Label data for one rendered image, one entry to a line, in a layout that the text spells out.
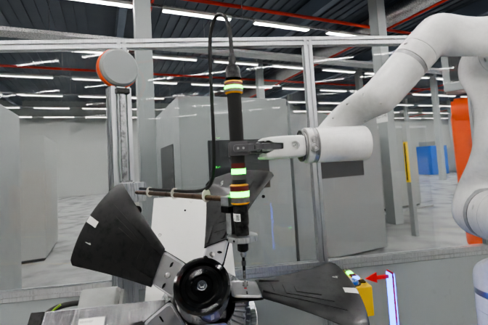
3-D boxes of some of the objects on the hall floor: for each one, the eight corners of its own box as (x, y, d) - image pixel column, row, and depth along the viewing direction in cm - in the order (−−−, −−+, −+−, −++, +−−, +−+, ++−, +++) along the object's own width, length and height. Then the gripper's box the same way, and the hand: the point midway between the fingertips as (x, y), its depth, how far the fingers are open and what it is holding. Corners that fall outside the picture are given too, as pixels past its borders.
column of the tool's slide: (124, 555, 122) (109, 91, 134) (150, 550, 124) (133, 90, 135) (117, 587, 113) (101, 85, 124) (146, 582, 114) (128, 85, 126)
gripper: (295, 133, 85) (226, 136, 83) (316, 125, 68) (231, 129, 66) (296, 161, 84) (227, 165, 82) (319, 160, 68) (232, 165, 66)
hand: (237, 149), depth 74 cm, fingers closed on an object, 4 cm apart
